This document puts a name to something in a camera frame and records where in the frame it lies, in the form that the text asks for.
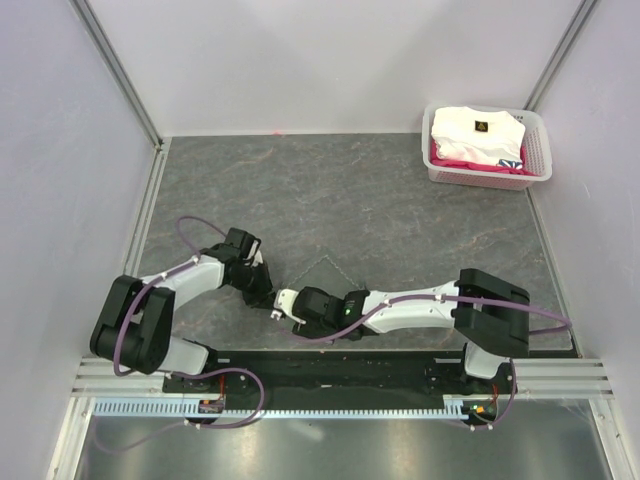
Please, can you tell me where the grey cloth napkin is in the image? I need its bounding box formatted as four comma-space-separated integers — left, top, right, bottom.
287, 254, 365, 298

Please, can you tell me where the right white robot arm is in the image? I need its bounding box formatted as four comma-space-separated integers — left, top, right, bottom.
274, 269, 530, 394

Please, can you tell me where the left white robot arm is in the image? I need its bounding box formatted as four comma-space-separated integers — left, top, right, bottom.
90, 228, 275, 393

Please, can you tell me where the pink folded cloth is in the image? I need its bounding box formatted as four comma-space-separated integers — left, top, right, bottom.
429, 141, 534, 176

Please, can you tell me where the white folded shirt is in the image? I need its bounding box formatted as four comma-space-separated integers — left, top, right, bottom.
431, 106, 526, 170

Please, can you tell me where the white plastic basket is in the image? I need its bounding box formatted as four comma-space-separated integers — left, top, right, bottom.
421, 102, 552, 191

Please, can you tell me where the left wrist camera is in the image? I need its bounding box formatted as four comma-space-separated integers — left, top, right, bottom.
245, 238, 264, 267

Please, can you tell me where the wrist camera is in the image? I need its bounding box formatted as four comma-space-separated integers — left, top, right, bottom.
245, 238, 264, 267
270, 289, 305, 324

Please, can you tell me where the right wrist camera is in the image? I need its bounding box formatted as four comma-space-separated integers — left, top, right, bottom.
270, 289, 305, 324

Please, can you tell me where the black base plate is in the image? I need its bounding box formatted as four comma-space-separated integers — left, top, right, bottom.
162, 349, 521, 401

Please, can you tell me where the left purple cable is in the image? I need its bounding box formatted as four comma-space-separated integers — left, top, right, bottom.
92, 215, 269, 454

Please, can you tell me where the light blue cable duct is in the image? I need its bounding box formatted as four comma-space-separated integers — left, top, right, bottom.
93, 396, 489, 420

